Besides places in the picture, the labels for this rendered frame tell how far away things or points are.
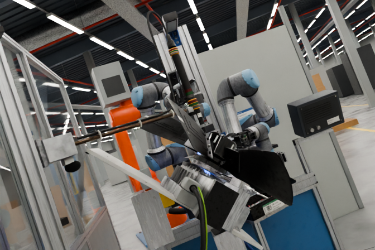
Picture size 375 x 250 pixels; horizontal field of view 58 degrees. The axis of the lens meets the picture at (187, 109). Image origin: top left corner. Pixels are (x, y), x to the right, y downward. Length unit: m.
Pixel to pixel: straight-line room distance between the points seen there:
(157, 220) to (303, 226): 0.98
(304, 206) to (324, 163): 1.70
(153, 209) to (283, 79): 2.55
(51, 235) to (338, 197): 3.10
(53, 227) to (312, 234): 1.41
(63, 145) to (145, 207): 0.38
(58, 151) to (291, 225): 1.33
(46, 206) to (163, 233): 0.45
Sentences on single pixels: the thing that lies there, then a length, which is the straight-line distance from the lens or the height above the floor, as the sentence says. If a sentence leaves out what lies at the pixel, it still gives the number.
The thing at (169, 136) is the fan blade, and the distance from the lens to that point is 1.37.
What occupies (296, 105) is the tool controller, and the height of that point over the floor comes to 1.23.
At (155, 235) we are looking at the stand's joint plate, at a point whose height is 0.99.
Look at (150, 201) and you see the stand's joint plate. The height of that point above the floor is 1.11.
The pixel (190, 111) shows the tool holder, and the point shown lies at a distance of 1.41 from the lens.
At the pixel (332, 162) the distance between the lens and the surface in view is 3.71.
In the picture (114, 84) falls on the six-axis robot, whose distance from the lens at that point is 5.42.
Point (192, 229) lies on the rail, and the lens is 1.84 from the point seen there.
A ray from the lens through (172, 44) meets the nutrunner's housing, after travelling 1.49.
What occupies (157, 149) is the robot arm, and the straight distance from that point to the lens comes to 2.08.
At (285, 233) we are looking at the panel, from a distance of 1.99.
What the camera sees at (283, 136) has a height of 0.94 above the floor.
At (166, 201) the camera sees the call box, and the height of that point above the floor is 1.01.
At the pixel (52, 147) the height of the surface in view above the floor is 1.39.
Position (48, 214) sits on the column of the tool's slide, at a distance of 1.04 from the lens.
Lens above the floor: 1.29
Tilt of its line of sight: 4 degrees up
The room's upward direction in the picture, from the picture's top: 20 degrees counter-clockwise
